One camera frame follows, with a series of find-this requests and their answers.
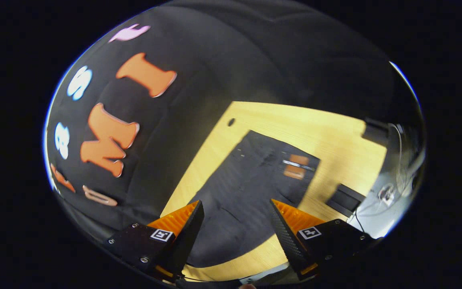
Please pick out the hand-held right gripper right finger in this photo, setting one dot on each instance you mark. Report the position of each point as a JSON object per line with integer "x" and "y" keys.
{"x": 287, "y": 241}

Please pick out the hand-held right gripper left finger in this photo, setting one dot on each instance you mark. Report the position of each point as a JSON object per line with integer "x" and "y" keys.
{"x": 185, "y": 241}

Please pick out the black rectangular box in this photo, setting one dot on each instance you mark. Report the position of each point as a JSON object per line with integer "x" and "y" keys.
{"x": 375, "y": 131}
{"x": 345, "y": 200}

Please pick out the dark blue jeans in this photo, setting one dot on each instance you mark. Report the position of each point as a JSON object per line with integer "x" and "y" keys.
{"x": 251, "y": 184}

